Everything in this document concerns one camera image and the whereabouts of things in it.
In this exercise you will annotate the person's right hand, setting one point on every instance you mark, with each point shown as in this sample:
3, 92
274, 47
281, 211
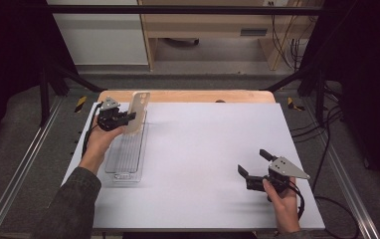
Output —
284, 209

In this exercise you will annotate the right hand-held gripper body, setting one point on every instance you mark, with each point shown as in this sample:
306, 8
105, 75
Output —
282, 171

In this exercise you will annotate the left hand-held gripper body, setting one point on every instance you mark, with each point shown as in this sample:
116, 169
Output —
110, 118

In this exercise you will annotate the white cabinet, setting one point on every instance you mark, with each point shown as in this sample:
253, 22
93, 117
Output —
101, 40

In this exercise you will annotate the wooden table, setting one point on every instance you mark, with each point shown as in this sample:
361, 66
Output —
194, 96

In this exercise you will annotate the black metal stand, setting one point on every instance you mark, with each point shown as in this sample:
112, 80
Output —
44, 99
319, 96

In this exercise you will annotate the wooden desk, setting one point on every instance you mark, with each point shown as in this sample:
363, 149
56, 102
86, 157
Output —
204, 28

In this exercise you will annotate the yellow black tape strip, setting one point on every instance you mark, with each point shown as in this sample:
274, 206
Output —
293, 105
81, 103

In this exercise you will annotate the person's left hand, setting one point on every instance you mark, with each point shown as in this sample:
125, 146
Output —
98, 146

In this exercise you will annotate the beige phone case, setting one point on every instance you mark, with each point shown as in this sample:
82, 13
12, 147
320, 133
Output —
139, 111

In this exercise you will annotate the aluminium rail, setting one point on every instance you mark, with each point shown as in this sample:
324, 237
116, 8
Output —
347, 179
19, 166

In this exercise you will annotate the black curtain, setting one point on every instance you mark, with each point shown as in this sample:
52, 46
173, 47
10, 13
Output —
370, 83
9, 66

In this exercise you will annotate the black horizontal frame bar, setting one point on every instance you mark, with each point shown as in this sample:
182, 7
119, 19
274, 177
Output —
178, 9

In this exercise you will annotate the clear plastic tray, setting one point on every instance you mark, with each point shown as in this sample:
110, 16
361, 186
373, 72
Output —
130, 156

